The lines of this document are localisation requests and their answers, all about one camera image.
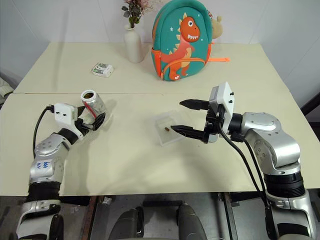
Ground grey metal table rail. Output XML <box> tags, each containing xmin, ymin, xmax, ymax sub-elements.
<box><xmin>217</xmin><ymin>192</ymin><xmax>236</xmax><ymax>240</ymax></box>

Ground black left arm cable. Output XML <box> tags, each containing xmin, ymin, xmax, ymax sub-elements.
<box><xmin>33</xmin><ymin>105</ymin><xmax>56</xmax><ymax>160</ymax></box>

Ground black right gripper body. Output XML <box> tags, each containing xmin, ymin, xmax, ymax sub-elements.
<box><xmin>202</xmin><ymin>102</ymin><xmax>226</xmax><ymax>145</ymax></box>

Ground silver drink can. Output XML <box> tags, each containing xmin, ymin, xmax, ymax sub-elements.
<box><xmin>80</xmin><ymin>89</ymin><xmax>109</xmax><ymax>121</ymax></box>

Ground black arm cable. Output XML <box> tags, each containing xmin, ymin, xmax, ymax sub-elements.
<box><xmin>243</xmin><ymin>139</ymin><xmax>268</xmax><ymax>201</ymax></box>
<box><xmin>33</xmin><ymin>105</ymin><xmax>56</xmax><ymax>160</ymax></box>
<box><xmin>216</xmin><ymin>119</ymin><xmax>276</xmax><ymax>235</ymax></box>

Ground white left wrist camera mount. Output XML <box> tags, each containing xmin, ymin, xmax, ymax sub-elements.
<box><xmin>53</xmin><ymin>102</ymin><xmax>85</xmax><ymax>140</ymax></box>

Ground dried pink flowers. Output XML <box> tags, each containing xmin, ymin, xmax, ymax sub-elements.
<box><xmin>121</xmin><ymin>0</ymin><xmax>153</xmax><ymax>29</ymax></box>

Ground rusty metal table rail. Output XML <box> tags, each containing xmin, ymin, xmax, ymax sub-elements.
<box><xmin>82</xmin><ymin>196</ymin><xmax>104</xmax><ymax>240</ymax></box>

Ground green dinosaur backpack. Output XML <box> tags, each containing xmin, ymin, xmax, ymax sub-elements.
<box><xmin>151</xmin><ymin>0</ymin><xmax>231</xmax><ymax>83</ymax></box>

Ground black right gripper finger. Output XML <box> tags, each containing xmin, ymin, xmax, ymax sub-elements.
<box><xmin>170</xmin><ymin>124</ymin><xmax>206</xmax><ymax>144</ymax></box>
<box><xmin>179</xmin><ymin>99</ymin><xmax>210</xmax><ymax>112</ymax></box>

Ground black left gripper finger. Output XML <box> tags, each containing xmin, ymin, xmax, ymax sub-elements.
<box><xmin>90</xmin><ymin>112</ymin><xmax>107</xmax><ymax>131</ymax></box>
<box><xmin>76</xmin><ymin>105</ymin><xmax>87</xmax><ymax>120</ymax></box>

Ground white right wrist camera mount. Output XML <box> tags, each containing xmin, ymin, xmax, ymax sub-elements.
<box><xmin>208</xmin><ymin>81</ymin><xmax>236</xmax><ymax>135</ymax></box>

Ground clear plastic tray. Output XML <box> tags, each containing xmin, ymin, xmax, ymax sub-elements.
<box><xmin>154</xmin><ymin>108</ymin><xmax>187</xmax><ymax>147</ymax></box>

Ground white ceramic vase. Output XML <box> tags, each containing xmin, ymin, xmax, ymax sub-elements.
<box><xmin>124</xmin><ymin>24</ymin><xmax>145</xmax><ymax>64</ymax></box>

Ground white green battery pack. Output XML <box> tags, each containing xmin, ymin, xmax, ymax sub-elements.
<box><xmin>90</xmin><ymin>62</ymin><xmax>115</xmax><ymax>78</ymax></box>

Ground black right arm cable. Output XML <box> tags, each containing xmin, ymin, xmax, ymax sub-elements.
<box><xmin>243</xmin><ymin>139</ymin><xmax>268</xmax><ymax>201</ymax></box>
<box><xmin>216</xmin><ymin>119</ymin><xmax>276</xmax><ymax>235</ymax></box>

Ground black bar under table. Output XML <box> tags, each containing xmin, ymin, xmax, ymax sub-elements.
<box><xmin>136</xmin><ymin>199</ymin><xmax>184</xmax><ymax>213</ymax></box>

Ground white fabric bundle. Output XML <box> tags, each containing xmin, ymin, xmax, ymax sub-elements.
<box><xmin>0</xmin><ymin>77</ymin><xmax>15</xmax><ymax>106</ymax></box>

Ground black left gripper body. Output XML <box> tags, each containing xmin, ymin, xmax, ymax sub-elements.
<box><xmin>74</xmin><ymin>117</ymin><xmax>98</xmax><ymax>137</ymax></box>

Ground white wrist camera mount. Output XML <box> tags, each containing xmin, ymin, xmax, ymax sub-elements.
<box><xmin>208</xmin><ymin>81</ymin><xmax>236</xmax><ymax>135</ymax></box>
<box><xmin>53</xmin><ymin>102</ymin><xmax>85</xmax><ymax>140</ymax></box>

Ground beige plush toy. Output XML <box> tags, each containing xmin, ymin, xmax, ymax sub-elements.
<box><xmin>209</xmin><ymin>9</ymin><xmax>224</xmax><ymax>41</ymax></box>

